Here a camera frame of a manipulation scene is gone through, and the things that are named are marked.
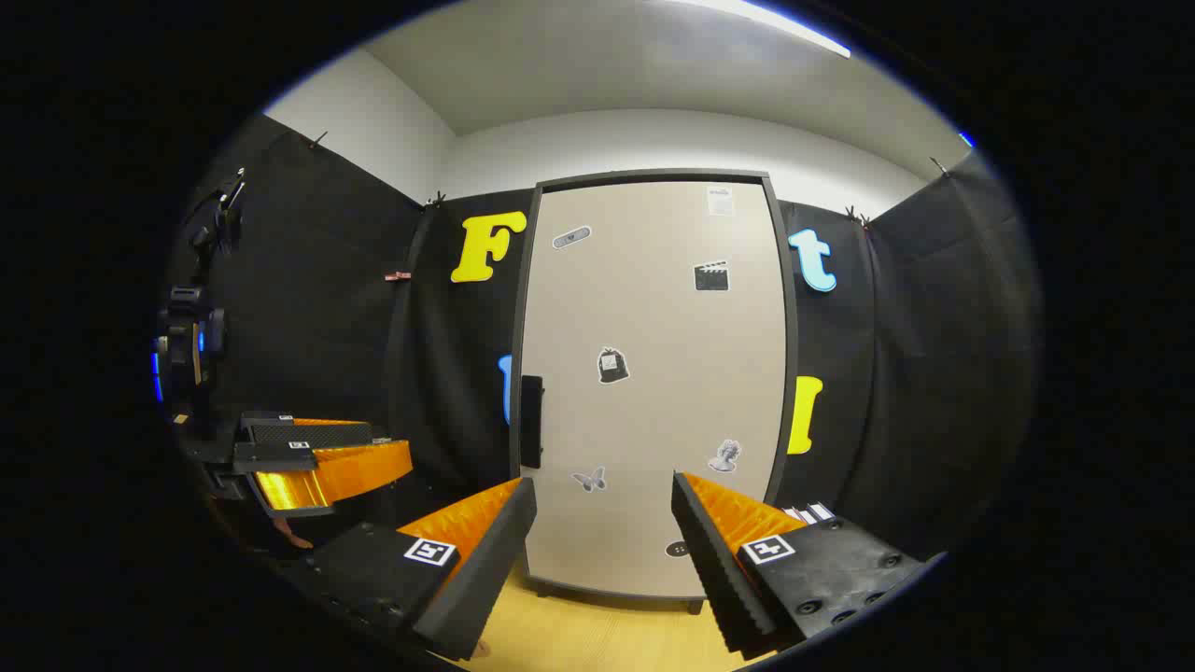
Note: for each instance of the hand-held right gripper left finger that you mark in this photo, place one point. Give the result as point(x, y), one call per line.
point(485, 579)

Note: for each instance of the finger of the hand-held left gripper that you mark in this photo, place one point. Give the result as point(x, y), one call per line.
point(355, 471)
point(317, 435)

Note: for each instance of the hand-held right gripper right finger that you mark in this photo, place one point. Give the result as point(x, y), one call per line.
point(714, 579)

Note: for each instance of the beige cabinet door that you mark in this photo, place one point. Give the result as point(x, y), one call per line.
point(653, 420)

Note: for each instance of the dark grey cabinet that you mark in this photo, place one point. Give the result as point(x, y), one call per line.
point(653, 175)

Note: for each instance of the beige spine book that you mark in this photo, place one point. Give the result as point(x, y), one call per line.
point(806, 512)

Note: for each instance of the black backdrop cloth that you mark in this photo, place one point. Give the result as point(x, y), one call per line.
point(308, 308)

